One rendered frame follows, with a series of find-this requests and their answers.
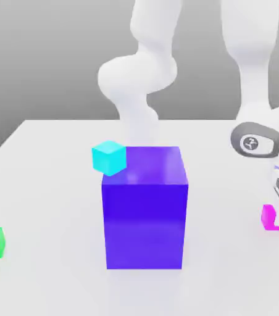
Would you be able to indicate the large blue box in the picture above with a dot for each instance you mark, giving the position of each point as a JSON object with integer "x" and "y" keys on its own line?
{"x": 144, "y": 222}

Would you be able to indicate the small cyan cube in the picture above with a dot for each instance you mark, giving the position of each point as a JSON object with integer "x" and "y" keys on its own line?
{"x": 108, "y": 158}

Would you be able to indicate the small magenta cube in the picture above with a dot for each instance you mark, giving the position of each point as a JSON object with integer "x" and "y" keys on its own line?
{"x": 268, "y": 217}

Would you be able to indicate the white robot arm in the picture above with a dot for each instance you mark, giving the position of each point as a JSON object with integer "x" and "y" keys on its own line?
{"x": 134, "y": 81}

